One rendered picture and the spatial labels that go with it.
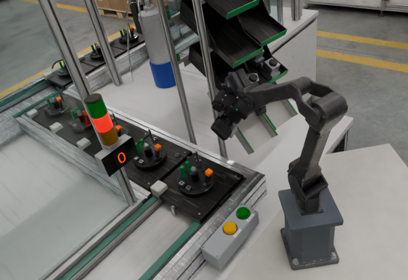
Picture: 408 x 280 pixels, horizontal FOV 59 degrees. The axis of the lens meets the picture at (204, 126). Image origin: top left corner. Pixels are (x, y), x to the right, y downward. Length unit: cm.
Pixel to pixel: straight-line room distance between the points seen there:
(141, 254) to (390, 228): 80
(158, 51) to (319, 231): 133
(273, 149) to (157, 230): 60
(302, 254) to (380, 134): 201
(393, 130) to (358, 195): 175
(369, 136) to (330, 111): 223
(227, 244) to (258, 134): 46
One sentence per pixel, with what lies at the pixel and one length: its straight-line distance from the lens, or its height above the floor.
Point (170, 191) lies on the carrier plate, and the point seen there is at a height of 97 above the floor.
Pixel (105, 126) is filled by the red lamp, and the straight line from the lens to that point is 107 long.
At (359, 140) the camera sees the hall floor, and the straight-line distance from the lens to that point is 297.
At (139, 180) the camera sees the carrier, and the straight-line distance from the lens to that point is 139.
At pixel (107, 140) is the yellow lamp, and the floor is 128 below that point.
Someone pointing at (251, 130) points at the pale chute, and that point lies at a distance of 138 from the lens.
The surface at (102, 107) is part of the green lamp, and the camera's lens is 104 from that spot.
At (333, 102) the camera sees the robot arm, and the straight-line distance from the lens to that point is 80.
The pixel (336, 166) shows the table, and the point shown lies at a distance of 150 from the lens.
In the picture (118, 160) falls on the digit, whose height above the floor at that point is 120.
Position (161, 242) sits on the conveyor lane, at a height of 92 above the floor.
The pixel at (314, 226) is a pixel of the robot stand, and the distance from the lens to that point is 104.
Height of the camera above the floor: 189
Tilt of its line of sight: 36 degrees down
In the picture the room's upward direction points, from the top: 12 degrees counter-clockwise
